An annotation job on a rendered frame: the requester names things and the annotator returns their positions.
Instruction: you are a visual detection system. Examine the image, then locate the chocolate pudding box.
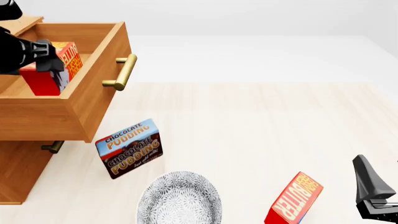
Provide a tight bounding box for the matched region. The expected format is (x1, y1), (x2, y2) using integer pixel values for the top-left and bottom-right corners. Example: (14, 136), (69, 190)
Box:
(95, 118), (164, 180)

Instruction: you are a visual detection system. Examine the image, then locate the wooden drawer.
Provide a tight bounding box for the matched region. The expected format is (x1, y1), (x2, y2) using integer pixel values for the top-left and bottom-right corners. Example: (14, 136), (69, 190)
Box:
(0, 21), (134, 144)

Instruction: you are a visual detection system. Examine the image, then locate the red butter box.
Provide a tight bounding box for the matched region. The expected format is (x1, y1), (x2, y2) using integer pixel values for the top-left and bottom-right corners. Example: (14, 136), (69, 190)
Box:
(19, 41), (85, 97)
(264, 170), (325, 224)

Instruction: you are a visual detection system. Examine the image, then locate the wooden cabinet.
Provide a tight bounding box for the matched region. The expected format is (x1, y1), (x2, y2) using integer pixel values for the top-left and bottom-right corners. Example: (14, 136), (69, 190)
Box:
(0, 15), (66, 205)

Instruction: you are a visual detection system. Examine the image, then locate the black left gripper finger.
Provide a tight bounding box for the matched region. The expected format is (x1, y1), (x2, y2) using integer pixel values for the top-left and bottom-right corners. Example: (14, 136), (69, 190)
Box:
(35, 54), (67, 73)

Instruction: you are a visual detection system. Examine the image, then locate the grey patterned bowl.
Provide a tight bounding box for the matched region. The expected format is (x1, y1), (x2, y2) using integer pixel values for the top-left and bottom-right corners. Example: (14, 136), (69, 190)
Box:
(136, 170), (223, 224)

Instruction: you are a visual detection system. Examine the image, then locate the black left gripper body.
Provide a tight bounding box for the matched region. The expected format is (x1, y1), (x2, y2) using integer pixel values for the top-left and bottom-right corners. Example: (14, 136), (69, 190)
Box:
(29, 39), (58, 62)

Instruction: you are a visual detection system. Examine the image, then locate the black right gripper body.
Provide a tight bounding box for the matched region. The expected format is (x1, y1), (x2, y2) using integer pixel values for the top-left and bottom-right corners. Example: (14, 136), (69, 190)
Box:
(355, 194), (398, 221)

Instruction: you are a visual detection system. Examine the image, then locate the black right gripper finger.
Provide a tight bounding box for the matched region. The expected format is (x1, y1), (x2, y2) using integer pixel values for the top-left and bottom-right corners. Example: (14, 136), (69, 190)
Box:
(351, 154), (397, 202)

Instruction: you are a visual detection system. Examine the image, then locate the brass drawer handle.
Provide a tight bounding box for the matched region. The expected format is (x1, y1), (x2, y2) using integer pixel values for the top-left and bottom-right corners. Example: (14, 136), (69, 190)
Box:
(40, 140), (65, 155)
(101, 53), (138, 92)

